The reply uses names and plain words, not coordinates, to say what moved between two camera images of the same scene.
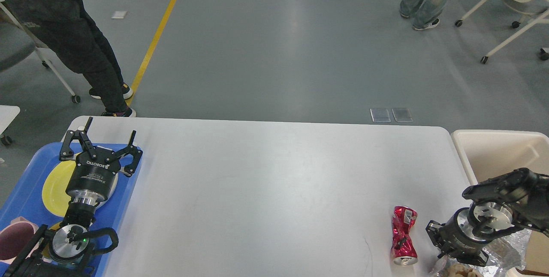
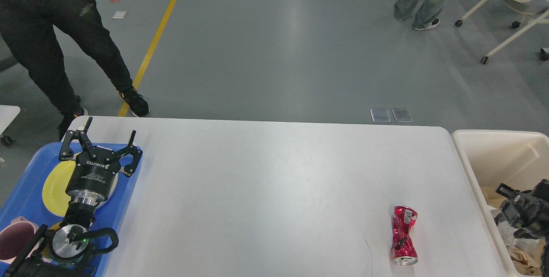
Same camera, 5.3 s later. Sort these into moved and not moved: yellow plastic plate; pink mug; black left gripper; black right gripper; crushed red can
Moved: black right gripper
Not moved: yellow plastic plate; crushed red can; black left gripper; pink mug
